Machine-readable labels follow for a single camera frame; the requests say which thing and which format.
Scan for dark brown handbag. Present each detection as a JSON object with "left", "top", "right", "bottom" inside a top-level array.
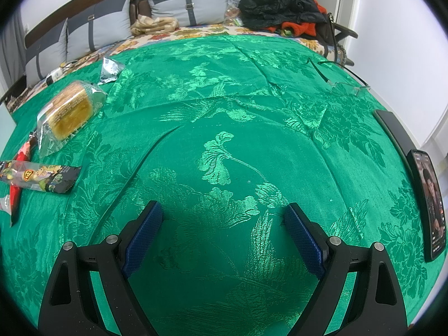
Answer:
[{"left": 327, "top": 12, "right": 347, "bottom": 65}]

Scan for black jacket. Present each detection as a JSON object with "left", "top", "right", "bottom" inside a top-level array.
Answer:
[{"left": 239, "top": 0, "right": 330, "bottom": 29}]

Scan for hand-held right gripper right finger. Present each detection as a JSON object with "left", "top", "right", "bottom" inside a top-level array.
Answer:
[{"left": 283, "top": 202, "right": 408, "bottom": 336}]

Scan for beige folded cloth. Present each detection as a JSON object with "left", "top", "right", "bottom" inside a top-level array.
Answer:
[{"left": 131, "top": 15, "right": 180, "bottom": 36}]

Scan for black flat device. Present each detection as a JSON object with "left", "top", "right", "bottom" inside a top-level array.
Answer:
[{"left": 373, "top": 109, "right": 421, "bottom": 160}]

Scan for dark chair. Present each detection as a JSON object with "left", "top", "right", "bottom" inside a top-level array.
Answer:
[{"left": 329, "top": 21, "right": 359, "bottom": 67}]

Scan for eyeglasses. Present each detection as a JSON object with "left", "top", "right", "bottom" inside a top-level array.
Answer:
[{"left": 307, "top": 58, "right": 372, "bottom": 96}]

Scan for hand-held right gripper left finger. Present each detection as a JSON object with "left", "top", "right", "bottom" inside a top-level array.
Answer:
[{"left": 38, "top": 200, "right": 164, "bottom": 336}]

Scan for green patterned blanket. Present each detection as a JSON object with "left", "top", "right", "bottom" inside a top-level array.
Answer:
[{"left": 0, "top": 33, "right": 445, "bottom": 336}]

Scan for thin cable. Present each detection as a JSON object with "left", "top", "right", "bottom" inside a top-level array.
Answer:
[{"left": 59, "top": 59, "right": 92, "bottom": 71}]

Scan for white box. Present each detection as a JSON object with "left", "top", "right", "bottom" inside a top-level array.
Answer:
[{"left": 0, "top": 107, "right": 15, "bottom": 141}]

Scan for black red printed snack packet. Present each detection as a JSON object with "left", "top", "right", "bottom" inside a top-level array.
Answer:
[{"left": 17, "top": 132, "right": 38, "bottom": 163}]

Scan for bread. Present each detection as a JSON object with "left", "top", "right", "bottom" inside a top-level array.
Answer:
[{"left": 37, "top": 80, "right": 107, "bottom": 158}]

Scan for long dark printed snack packet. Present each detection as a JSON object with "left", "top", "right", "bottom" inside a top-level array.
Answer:
[{"left": 0, "top": 160, "right": 82, "bottom": 194}]

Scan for grey curtain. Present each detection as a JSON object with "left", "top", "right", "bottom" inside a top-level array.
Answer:
[{"left": 0, "top": 14, "right": 27, "bottom": 92}]

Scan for dark wooden bed rail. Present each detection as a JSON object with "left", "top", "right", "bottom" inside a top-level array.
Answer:
[{"left": 0, "top": 77, "right": 29, "bottom": 114}]

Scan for clear plastic bag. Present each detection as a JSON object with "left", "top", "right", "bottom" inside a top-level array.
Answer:
[{"left": 226, "top": 0, "right": 246, "bottom": 25}]

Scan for white power strip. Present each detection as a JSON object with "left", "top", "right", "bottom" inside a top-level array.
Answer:
[{"left": 45, "top": 68, "right": 65, "bottom": 85}]

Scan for silver snack packet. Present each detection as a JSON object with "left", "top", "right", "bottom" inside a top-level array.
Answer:
[{"left": 97, "top": 57, "right": 125, "bottom": 85}]

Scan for smartphone with lit screen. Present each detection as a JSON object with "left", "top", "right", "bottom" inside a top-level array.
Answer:
[{"left": 406, "top": 149, "right": 447, "bottom": 263}]

